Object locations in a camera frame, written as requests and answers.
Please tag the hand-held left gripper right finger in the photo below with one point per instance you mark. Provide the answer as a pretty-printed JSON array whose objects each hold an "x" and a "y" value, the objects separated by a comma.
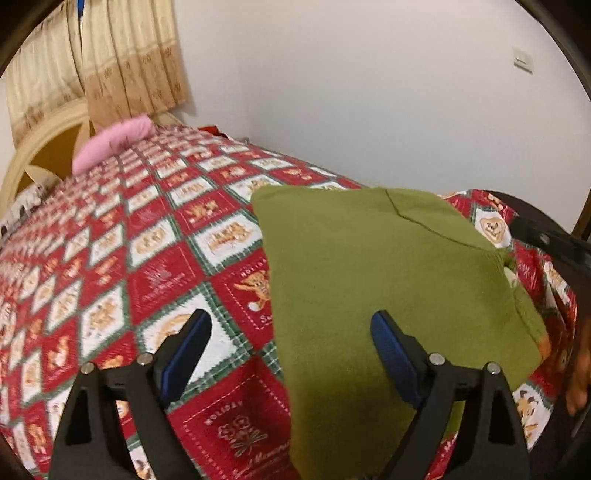
[{"x": 397, "y": 360}]

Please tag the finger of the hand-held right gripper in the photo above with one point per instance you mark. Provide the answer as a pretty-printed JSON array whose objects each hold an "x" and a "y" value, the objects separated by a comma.
[{"x": 554, "y": 243}]

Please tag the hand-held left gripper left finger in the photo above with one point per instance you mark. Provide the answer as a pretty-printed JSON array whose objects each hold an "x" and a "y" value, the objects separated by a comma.
[{"x": 184, "y": 360}]

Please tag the green orange cream striped sweater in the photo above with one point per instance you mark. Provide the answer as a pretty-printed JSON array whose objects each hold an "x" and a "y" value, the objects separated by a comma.
[{"x": 369, "y": 258}]

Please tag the person's right hand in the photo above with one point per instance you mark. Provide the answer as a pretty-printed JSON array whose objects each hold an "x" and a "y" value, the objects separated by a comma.
[{"x": 581, "y": 378}]

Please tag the red patchwork printed bedspread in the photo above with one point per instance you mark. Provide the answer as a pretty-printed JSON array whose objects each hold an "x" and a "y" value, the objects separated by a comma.
[{"x": 161, "y": 258}]

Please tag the white grey patterned pillow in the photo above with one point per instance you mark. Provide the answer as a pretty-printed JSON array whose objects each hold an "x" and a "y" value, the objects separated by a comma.
[{"x": 23, "y": 207}]

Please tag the pink pillow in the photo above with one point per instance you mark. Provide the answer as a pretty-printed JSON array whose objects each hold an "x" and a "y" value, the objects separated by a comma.
[{"x": 115, "y": 141}]

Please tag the red cloth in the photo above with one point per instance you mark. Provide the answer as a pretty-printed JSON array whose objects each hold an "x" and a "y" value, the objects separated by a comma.
[{"x": 213, "y": 130}]

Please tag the cream and brown headboard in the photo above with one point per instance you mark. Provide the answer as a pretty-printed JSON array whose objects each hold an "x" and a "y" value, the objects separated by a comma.
[{"x": 41, "y": 134}]

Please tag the beige patterned window curtain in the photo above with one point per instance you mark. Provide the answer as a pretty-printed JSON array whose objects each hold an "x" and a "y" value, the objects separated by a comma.
[
  {"x": 134, "y": 60},
  {"x": 41, "y": 69}
]

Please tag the dark curved frame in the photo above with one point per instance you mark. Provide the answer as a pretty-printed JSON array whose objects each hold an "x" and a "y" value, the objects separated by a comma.
[{"x": 531, "y": 205}]

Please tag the white wall plate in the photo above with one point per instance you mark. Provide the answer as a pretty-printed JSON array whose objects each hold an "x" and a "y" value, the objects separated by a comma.
[{"x": 523, "y": 60}]

